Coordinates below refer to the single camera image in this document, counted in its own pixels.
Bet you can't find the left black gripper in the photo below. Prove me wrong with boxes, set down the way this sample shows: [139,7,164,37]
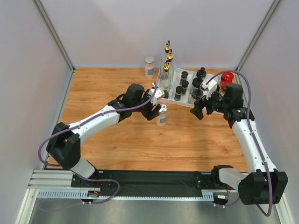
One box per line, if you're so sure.
[132,90,162,121]

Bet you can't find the silver lid jar white beads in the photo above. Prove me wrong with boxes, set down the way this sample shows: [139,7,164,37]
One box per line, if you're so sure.
[156,105,168,126]

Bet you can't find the small black lid jar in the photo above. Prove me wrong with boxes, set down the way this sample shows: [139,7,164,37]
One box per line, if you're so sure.
[174,86,183,101]
[181,80,189,96]

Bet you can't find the black lid glass spice jar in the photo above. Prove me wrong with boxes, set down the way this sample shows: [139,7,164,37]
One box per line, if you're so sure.
[196,67,206,81]

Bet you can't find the oil bottle dark sauce back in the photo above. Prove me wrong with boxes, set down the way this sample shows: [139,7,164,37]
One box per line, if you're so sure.
[159,61,171,98]

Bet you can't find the oil bottle dark sauce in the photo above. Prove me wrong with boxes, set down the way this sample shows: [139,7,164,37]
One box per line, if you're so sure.
[161,40,173,67]
[159,61,171,98]

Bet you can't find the black label spice shaker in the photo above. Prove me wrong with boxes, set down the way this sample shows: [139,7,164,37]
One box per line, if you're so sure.
[179,70,189,85]

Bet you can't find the red lid sauce jar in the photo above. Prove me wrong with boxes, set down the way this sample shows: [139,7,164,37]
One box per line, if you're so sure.
[218,80,232,96]
[221,72,234,82]

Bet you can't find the clear oil bottle gold spout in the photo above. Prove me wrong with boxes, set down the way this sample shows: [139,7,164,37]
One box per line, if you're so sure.
[167,49,174,89]

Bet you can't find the silver lid jar blue label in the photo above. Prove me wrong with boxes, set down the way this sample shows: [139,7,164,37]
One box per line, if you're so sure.
[145,56,155,79]

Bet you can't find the oil bottle dark sauce front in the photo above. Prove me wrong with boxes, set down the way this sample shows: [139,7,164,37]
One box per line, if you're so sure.
[161,40,173,67]

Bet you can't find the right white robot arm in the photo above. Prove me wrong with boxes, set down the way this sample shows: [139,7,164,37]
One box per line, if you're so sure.
[190,84,288,205]

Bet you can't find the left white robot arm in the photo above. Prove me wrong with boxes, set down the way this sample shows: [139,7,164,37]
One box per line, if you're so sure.
[45,83,164,187]

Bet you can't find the white compartment tray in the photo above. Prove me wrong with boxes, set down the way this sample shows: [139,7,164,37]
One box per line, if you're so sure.
[159,68,221,108]

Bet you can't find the black base mat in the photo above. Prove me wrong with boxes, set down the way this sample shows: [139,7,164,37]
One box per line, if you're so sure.
[93,169,225,198]

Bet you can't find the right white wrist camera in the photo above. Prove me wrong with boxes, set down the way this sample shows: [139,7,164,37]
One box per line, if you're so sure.
[200,78,217,99]

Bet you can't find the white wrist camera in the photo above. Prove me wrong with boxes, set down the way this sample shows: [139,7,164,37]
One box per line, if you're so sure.
[200,78,217,99]
[149,82,165,105]

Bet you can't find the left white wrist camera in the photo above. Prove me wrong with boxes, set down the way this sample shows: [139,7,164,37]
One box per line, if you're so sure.
[149,82,165,105]

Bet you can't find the right aluminium corner post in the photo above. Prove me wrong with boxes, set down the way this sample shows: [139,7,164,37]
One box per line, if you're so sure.
[235,0,282,71]

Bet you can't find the aluminium corner post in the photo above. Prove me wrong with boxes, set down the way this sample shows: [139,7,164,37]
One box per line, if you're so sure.
[32,0,76,72]
[235,0,282,71]

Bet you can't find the aluminium front rail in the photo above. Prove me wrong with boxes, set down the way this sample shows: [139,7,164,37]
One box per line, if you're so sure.
[28,169,73,189]

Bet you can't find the left aluminium corner post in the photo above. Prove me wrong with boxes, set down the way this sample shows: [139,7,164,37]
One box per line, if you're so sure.
[32,0,76,72]

